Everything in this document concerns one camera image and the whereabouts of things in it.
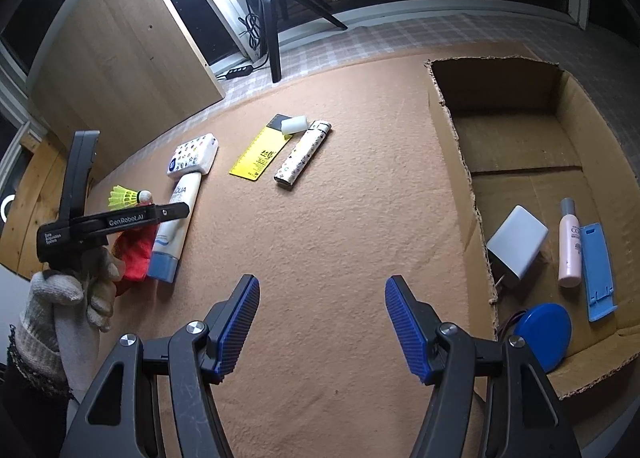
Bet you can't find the blue round case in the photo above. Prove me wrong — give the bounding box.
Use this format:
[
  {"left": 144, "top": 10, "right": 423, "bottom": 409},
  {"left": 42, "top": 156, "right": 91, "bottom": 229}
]
[{"left": 510, "top": 302, "right": 573, "bottom": 373}]

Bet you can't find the thin red cord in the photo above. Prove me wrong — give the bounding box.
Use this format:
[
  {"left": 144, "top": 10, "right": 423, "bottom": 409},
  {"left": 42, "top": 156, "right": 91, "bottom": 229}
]
[{"left": 497, "top": 313, "right": 524, "bottom": 339}]

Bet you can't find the pine plank panel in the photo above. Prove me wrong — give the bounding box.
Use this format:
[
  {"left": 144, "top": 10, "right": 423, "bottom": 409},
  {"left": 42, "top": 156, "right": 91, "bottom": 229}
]
[{"left": 0, "top": 130, "right": 97, "bottom": 279}]

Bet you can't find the person's left forearm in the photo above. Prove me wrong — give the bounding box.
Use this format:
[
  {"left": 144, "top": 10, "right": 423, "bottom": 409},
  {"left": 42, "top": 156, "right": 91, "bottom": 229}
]
[{"left": 0, "top": 323, "right": 81, "bottom": 458}]

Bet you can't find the large light wooden board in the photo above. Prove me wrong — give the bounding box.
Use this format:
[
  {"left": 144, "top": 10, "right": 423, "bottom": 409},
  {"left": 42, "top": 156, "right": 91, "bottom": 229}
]
[{"left": 26, "top": 0, "right": 227, "bottom": 179}]

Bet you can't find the cardboard box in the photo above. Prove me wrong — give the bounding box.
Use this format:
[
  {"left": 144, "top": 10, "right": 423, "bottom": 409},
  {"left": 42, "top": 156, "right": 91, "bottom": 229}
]
[{"left": 423, "top": 56, "right": 640, "bottom": 402}]

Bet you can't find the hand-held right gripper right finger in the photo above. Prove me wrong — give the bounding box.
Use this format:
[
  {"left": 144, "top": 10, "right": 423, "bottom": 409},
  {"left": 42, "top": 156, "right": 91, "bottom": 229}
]
[{"left": 384, "top": 275, "right": 583, "bottom": 458}]

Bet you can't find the person's left hand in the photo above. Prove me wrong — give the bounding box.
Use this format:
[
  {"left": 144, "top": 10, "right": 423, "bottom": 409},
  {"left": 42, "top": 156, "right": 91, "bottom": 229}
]
[{"left": 17, "top": 245, "right": 124, "bottom": 364}]

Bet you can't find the black power strip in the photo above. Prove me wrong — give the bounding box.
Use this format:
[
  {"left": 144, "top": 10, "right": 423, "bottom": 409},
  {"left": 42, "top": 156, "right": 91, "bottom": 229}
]
[{"left": 215, "top": 62, "right": 254, "bottom": 81}]

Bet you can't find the blue phone stand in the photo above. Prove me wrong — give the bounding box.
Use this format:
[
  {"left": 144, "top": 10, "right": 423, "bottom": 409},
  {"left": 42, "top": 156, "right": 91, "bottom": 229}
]
[{"left": 579, "top": 222, "right": 620, "bottom": 323}]

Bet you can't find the yellow shuttlecock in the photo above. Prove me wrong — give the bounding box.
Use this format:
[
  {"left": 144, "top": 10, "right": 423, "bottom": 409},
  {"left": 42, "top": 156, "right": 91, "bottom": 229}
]
[{"left": 108, "top": 184, "right": 154, "bottom": 213}]

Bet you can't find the black tripod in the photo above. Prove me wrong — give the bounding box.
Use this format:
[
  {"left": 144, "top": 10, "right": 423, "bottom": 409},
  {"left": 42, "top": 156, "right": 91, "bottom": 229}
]
[{"left": 247, "top": 0, "right": 349, "bottom": 84}]

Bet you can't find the small white plastic cap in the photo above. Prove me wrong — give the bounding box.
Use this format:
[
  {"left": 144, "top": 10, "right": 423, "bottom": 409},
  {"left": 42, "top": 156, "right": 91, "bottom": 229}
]
[{"left": 280, "top": 114, "right": 309, "bottom": 135}]

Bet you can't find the white window frame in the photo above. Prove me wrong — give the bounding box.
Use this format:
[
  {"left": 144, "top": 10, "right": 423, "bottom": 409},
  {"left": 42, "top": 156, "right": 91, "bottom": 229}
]
[{"left": 0, "top": 0, "right": 640, "bottom": 103}]

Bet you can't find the white charger plug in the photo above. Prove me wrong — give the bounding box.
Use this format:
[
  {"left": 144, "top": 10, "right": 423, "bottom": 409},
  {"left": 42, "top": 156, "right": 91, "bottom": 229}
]
[{"left": 485, "top": 205, "right": 550, "bottom": 295}]

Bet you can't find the white patterned lighter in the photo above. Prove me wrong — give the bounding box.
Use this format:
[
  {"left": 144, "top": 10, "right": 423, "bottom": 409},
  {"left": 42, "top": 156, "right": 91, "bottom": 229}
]
[{"left": 273, "top": 120, "right": 332, "bottom": 189}]

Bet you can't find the small pink bottle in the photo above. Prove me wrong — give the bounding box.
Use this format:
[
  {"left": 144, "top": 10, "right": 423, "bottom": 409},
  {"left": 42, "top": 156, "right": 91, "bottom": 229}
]
[{"left": 557, "top": 197, "right": 584, "bottom": 288}]

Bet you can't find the patterned tissue pack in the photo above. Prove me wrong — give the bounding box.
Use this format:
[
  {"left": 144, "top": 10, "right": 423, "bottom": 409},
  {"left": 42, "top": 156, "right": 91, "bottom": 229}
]
[{"left": 163, "top": 133, "right": 220, "bottom": 177}]

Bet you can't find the black power cable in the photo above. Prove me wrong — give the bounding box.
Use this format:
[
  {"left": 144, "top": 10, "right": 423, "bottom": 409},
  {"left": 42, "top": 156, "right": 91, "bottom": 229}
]
[{"left": 238, "top": 0, "right": 267, "bottom": 69}]

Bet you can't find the yellow card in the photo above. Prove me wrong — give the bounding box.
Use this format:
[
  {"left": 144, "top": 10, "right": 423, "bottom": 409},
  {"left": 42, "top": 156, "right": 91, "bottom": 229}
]
[{"left": 228, "top": 113, "right": 294, "bottom": 181}]

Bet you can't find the white blue sunscreen tube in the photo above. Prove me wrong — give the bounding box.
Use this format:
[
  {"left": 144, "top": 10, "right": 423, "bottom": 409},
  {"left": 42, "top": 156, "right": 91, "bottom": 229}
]
[{"left": 148, "top": 172, "right": 202, "bottom": 284}]

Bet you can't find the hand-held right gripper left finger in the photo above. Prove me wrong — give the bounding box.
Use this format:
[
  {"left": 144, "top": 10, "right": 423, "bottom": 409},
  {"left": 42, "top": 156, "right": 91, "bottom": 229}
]
[{"left": 60, "top": 274, "right": 261, "bottom": 458}]

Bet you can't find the red drawstring pouch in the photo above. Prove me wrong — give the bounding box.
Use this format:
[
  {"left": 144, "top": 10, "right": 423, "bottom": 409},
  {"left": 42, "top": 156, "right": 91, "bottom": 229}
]
[{"left": 110, "top": 226, "right": 159, "bottom": 285}]

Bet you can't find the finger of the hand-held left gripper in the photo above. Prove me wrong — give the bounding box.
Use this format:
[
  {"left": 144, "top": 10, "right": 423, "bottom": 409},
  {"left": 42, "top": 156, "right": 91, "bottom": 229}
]
[{"left": 147, "top": 203, "right": 192, "bottom": 229}]

